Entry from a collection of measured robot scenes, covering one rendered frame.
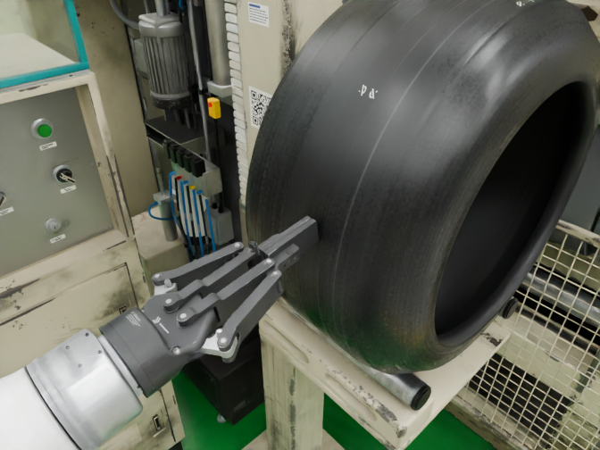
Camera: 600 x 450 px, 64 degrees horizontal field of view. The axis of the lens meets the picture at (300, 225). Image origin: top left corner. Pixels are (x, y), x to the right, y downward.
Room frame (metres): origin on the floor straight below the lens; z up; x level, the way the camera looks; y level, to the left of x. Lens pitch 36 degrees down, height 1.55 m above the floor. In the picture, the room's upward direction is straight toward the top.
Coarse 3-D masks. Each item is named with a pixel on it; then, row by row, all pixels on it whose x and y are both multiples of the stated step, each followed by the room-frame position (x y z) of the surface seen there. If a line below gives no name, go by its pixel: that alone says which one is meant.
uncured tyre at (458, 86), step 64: (384, 0) 0.62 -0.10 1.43; (448, 0) 0.58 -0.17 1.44; (320, 64) 0.55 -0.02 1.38; (384, 64) 0.51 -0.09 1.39; (448, 64) 0.48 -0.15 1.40; (512, 64) 0.48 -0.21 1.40; (576, 64) 0.55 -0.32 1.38; (320, 128) 0.49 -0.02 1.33; (384, 128) 0.45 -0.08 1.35; (448, 128) 0.43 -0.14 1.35; (512, 128) 0.46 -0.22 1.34; (576, 128) 0.67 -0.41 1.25; (256, 192) 0.51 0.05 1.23; (320, 192) 0.45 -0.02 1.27; (384, 192) 0.41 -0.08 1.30; (448, 192) 0.40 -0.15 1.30; (512, 192) 0.77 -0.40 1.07; (320, 256) 0.42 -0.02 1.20; (384, 256) 0.38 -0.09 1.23; (448, 256) 0.40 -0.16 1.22; (512, 256) 0.68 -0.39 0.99; (320, 320) 0.43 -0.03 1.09; (384, 320) 0.38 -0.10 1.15; (448, 320) 0.60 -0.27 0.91
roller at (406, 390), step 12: (324, 336) 0.57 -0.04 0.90; (372, 372) 0.49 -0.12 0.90; (384, 384) 0.47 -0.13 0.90; (396, 384) 0.46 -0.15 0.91; (408, 384) 0.46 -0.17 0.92; (420, 384) 0.45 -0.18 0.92; (396, 396) 0.45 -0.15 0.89; (408, 396) 0.44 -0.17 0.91; (420, 396) 0.44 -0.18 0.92; (420, 408) 0.44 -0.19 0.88
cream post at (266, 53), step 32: (256, 0) 0.80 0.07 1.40; (288, 0) 0.76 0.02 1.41; (320, 0) 0.80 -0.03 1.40; (256, 32) 0.80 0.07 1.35; (288, 32) 0.76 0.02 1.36; (256, 64) 0.81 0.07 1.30; (288, 64) 0.76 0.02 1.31; (288, 384) 0.76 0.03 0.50; (288, 416) 0.76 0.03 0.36; (320, 416) 0.83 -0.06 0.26; (288, 448) 0.76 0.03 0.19; (320, 448) 0.83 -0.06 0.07
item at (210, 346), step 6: (216, 330) 0.29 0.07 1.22; (216, 336) 0.29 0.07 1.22; (210, 342) 0.28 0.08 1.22; (216, 342) 0.28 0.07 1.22; (234, 342) 0.28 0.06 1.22; (204, 348) 0.28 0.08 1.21; (210, 348) 0.28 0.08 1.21; (216, 348) 0.28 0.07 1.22; (234, 348) 0.28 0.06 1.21; (216, 354) 0.28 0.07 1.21; (222, 354) 0.27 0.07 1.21; (228, 354) 0.27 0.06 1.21
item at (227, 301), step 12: (264, 264) 0.37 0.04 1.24; (252, 276) 0.35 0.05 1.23; (264, 276) 0.36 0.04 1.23; (228, 288) 0.34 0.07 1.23; (240, 288) 0.34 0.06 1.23; (252, 288) 0.35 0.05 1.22; (204, 300) 0.32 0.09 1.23; (216, 300) 0.32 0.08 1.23; (228, 300) 0.33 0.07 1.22; (240, 300) 0.34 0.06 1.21; (180, 312) 0.31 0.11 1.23; (192, 312) 0.31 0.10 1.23; (204, 312) 0.31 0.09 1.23; (216, 312) 0.32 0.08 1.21; (228, 312) 0.33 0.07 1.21; (180, 324) 0.30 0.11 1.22
